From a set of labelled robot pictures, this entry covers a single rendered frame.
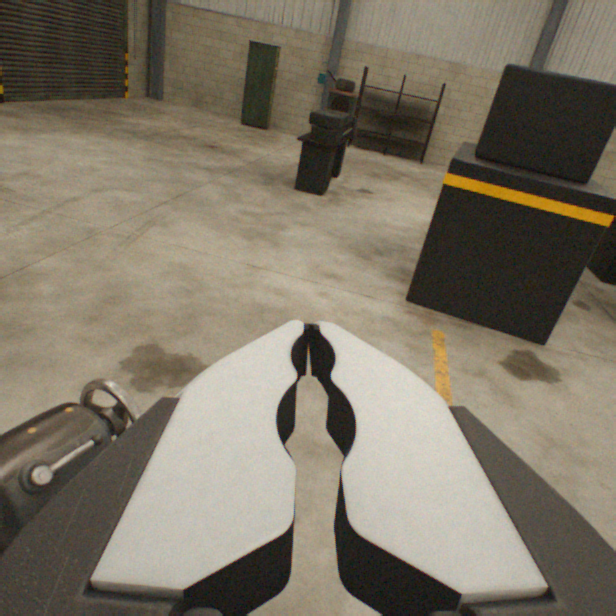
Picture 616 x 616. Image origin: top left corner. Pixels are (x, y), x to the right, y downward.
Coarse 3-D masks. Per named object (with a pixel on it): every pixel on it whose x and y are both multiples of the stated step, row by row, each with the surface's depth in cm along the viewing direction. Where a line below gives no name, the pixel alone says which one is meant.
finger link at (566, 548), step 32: (480, 448) 9; (512, 480) 8; (544, 480) 8; (512, 512) 7; (544, 512) 7; (576, 512) 7; (544, 544) 7; (576, 544) 7; (608, 544) 7; (544, 576) 6; (576, 576) 6; (608, 576) 6; (480, 608) 6; (512, 608) 6; (544, 608) 6; (576, 608) 6; (608, 608) 6
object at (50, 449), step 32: (96, 384) 72; (64, 416) 65; (96, 416) 69; (0, 448) 58; (32, 448) 60; (64, 448) 62; (96, 448) 65; (0, 480) 55; (32, 480) 56; (64, 480) 61; (0, 512) 57; (32, 512) 58; (0, 544) 67
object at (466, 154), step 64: (512, 64) 344; (512, 128) 358; (576, 128) 344; (448, 192) 355; (512, 192) 339; (576, 192) 325; (448, 256) 374; (512, 256) 357; (576, 256) 341; (512, 320) 376
